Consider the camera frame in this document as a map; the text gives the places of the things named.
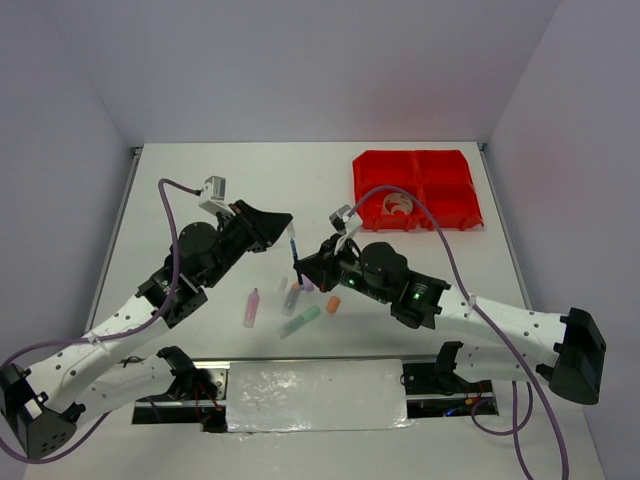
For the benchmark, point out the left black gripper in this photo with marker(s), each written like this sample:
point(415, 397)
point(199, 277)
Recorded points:
point(262, 227)

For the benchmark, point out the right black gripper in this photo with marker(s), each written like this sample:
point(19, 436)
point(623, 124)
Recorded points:
point(320, 266)

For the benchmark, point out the dark blue pen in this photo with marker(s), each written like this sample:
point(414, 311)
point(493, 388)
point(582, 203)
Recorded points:
point(295, 256)

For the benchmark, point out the large silver tape roll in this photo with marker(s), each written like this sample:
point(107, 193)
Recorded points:
point(397, 203)

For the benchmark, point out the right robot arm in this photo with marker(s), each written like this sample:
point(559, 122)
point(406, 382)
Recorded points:
point(491, 340)

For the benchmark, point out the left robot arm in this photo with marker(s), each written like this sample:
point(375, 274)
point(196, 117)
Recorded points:
point(44, 404)

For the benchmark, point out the orange highlighter cap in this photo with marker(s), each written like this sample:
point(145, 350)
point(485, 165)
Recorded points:
point(333, 304)

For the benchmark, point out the orange-tip grey highlighter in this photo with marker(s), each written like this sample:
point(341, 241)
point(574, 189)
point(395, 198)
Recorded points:
point(291, 300)

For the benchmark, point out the green highlighter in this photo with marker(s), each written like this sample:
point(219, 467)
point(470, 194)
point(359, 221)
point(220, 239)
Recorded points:
point(298, 322)

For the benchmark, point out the pink highlighter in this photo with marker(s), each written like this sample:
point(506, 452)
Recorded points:
point(251, 309)

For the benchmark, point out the silver foil covered plate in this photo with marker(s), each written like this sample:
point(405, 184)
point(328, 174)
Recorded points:
point(315, 396)

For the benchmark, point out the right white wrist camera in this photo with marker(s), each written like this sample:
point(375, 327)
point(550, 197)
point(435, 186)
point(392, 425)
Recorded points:
point(347, 223)

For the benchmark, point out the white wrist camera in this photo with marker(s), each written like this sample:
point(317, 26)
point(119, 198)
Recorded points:
point(347, 223)
point(212, 196)

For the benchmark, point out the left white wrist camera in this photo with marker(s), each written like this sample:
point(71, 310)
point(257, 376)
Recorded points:
point(212, 196)

